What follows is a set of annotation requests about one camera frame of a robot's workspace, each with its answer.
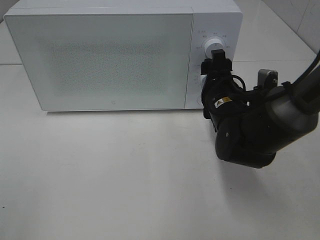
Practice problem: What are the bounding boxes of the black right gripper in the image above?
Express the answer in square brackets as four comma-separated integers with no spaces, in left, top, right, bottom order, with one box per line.
[200,49,250,132]

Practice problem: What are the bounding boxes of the white microwave knob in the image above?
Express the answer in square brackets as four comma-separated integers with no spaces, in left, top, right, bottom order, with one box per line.
[199,75,207,88]
[204,36,225,58]

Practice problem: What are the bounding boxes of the round white door button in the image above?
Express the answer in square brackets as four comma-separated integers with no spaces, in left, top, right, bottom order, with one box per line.
[196,95,203,108]

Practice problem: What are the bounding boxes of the white microwave door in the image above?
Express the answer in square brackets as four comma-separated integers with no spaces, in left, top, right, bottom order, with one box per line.
[5,14,193,112]

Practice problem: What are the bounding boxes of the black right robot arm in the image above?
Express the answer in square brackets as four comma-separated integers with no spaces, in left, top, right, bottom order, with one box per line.
[200,49,320,169]

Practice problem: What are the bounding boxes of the white microwave oven body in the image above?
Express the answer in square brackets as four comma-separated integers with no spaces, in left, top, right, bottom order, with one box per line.
[4,0,243,111]

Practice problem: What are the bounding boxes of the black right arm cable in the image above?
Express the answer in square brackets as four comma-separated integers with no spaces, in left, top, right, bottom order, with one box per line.
[224,74,292,106]

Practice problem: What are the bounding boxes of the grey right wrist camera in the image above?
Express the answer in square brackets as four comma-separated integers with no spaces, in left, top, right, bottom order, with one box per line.
[257,69,278,90]

